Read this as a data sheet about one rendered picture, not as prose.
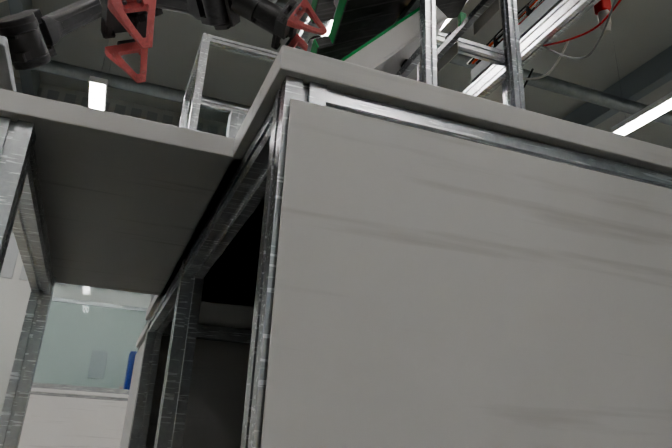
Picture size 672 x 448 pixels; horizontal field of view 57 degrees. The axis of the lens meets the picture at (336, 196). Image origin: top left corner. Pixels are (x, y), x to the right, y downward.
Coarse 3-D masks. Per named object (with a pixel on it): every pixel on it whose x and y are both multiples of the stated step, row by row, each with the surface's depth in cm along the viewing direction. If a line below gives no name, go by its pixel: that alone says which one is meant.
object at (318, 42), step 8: (320, 40) 120; (328, 40) 120; (360, 40) 122; (368, 40) 123; (312, 48) 121; (320, 48) 119; (328, 48) 120; (336, 48) 121; (344, 48) 122; (352, 48) 123; (328, 56) 123; (336, 56) 124; (344, 56) 125
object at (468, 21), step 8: (416, 0) 109; (488, 0) 120; (408, 8) 112; (416, 8) 111; (480, 8) 122; (400, 16) 115; (472, 16) 125; (464, 24) 127; (456, 32) 130; (448, 40) 133; (456, 40) 132; (440, 48) 136; (448, 48) 134; (440, 56) 137
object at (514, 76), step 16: (432, 0) 105; (512, 0) 113; (432, 16) 104; (512, 16) 112; (432, 32) 103; (512, 32) 110; (432, 48) 101; (512, 48) 108; (432, 64) 100; (512, 64) 107; (432, 80) 99; (512, 80) 106; (512, 96) 105
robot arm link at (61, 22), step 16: (80, 0) 148; (96, 0) 148; (16, 16) 127; (32, 16) 127; (48, 16) 133; (64, 16) 137; (80, 16) 142; (96, 16) 148; (0, 32) 126; (16, 32) 125; (48, 32) 133; (64, 32) 137; (48, 48) 135; (16, 64) 129; (32, 64) 129
